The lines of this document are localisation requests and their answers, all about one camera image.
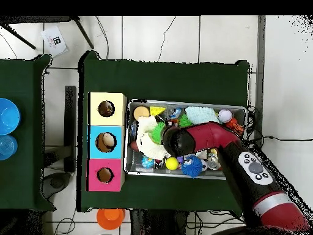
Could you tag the green spiky rubber ball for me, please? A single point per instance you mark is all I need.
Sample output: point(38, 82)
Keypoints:
point(157, 132)

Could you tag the cream knitted cloth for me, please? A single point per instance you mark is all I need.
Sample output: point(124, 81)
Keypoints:
point(146, 146)

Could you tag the mint knitted cloth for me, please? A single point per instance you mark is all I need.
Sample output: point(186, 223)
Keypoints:
point(201, 115)

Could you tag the blue fuzzy ball with eyes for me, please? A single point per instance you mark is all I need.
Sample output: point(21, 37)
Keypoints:
point(192, 166)

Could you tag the white baseball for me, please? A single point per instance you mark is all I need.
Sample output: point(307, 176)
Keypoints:
point(225, 115)

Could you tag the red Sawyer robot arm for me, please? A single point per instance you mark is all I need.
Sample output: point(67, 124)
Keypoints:
point(212, 134)

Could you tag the wooden box with three holes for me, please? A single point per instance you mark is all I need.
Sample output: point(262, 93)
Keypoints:
point(115, 117)

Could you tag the yellow wedge block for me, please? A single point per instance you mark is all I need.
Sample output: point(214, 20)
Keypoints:
point(157, 111)

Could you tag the orange round sponge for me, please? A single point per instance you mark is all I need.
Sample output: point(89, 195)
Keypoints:
point(141, 112)

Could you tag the small globe ball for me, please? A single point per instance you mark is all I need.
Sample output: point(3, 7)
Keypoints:
point(147, 162)

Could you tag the yellow ball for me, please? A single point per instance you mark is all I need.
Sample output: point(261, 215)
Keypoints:
point(172, 163)

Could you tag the dark green tablecloth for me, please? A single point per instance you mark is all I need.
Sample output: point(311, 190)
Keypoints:
point(166, 80)

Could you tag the tiger plush toy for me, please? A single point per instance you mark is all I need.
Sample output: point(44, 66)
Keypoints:
point(236, 126)

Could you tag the black flat panel stand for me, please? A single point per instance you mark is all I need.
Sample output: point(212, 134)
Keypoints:
point(70, 122)

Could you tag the orange plastic cone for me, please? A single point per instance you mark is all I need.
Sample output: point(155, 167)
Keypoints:
point(110, 219)

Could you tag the grey round base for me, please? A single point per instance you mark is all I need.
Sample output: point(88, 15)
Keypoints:
point(56, 182)

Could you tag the black tripod stand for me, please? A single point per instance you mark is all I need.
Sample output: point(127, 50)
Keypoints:
point(83, 32)

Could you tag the white printed card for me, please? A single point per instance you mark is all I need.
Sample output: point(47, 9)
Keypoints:
point(52, 46)

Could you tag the green cloth covered side table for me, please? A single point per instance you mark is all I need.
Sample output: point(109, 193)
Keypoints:
point(24, 171)

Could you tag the blue plastic bowl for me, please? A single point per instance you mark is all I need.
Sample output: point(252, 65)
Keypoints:
point(8, 116)

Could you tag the translucent blue plastic cup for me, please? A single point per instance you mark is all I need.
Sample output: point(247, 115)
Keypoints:
point(7, 146)

